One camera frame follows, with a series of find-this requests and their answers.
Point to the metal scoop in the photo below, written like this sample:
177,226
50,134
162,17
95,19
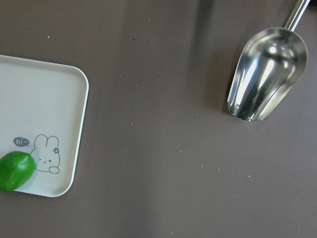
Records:
270,64

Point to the green lime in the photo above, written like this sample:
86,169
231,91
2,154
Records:
15,170

